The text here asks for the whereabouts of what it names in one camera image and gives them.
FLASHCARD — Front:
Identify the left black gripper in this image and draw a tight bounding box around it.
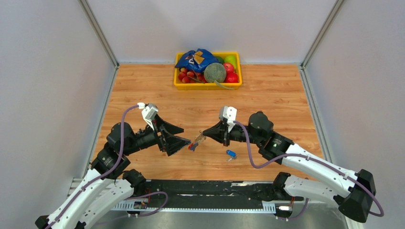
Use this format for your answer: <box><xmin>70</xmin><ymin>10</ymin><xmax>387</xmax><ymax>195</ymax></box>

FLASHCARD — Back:
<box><xmin>123</xmin><ymin>113</ymin><xmax>192</xmax><ymax>155</ymax></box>

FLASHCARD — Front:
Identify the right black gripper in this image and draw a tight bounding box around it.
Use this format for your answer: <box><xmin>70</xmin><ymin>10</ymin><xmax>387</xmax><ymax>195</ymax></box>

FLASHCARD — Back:
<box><xmin>202</xmin><ymin>120</ymin><xmax>263</xmax><ymax>147</ymax></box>

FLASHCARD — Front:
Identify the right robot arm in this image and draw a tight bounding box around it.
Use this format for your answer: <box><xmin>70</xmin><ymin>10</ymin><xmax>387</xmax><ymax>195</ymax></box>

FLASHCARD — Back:
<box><xmin>202</xmin><ymin>106</ymin><xmax>377</xmax><ymax>223</ymax></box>

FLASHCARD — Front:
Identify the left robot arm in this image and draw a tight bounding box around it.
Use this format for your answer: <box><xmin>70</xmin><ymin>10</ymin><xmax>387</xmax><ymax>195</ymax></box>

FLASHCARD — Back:
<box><xmin>35</xmin><ymin>115</ymin><xmax>191</xmax><ymax>229</ymax></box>

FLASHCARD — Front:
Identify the blue tag key on table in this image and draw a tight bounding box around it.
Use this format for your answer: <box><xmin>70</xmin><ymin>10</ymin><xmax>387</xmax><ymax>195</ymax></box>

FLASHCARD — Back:
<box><xmin>226</xmin><ymin>150</ymin><xmax>237</xmax><ymax>162</ymax></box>

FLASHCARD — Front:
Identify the yellow plastic bin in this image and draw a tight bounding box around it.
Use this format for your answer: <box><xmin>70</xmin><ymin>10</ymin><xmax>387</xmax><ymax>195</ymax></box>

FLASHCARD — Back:
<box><xmin>173</xmin><ymin>52</ymin><xmax>243</xmax><ymax>90</ymax></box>

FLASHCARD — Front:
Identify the red tomato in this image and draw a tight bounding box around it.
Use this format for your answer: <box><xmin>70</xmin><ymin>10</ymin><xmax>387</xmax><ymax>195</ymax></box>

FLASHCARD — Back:
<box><xmin>224</xmin><ymin>73</ymin><xmax>239</xmax><ymax>83</ymax></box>

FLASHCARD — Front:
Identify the green melon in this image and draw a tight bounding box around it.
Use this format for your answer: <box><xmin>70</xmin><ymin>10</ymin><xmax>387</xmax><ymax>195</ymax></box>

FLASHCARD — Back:
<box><xmin>203</xmin><ymin>63</ymin><xmax>234</xmax><ymax>90</ymax></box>

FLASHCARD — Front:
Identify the bunch of red fruits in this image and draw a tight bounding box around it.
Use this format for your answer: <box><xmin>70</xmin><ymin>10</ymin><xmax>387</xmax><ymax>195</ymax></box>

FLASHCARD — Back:
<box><xmin>178</xmin><ymin>68</ymin><xmax>207</xmax><ymax>83</ymax></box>

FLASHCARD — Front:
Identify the red apple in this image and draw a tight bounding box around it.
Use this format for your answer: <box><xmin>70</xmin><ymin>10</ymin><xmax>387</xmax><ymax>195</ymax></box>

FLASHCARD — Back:
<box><xmin>223</xmin><ymin>62</ymin><xmax>235</xmax><ymax>74</ymax></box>

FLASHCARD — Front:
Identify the blue snack bag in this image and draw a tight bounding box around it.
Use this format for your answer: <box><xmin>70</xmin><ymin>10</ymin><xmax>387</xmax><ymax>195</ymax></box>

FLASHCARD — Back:
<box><xmin>175</xmin><ymin>49</ymin><xmax>220</xmax><ymax>73</ymax></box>

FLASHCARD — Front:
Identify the green apple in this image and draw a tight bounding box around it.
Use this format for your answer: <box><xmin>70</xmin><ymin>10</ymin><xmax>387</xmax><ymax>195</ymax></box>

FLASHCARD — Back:
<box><xmin>224</xmin><ymin>55</ymin><xmax>237</xmax><ymax>69</ymax></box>

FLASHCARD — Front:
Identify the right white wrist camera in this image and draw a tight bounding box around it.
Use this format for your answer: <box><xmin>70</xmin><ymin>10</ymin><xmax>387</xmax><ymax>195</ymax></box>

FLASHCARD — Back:
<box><xmin>219</xmin><ymin>106</ymin><xmax>237</xmax><ymax>133</ymax></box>

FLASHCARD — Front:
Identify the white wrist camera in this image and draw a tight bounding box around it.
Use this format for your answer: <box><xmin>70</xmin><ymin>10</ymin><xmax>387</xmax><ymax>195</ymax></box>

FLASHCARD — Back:
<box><xmin>137</xmin><ymin>103</ymin><xmax>159</xmax><ymax>130</ymax></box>
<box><xmin>219</xmin><ymin>106</ymin><xmax>237</xmax><ymax>133</ymax></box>

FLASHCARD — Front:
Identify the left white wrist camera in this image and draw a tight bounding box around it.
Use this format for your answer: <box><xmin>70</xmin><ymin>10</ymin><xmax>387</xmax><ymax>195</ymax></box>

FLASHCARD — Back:
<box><xmin>137</xmin><ymin>103</ymin><xmax>159</xmax><ymax>130</ymax></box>

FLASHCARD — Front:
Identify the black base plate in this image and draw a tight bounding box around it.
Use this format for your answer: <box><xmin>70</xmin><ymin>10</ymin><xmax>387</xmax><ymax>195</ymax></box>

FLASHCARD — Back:
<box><xmin>133</xmin><ymin>179</ymin><xmax>292</xmax><ymax>209</ymax></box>

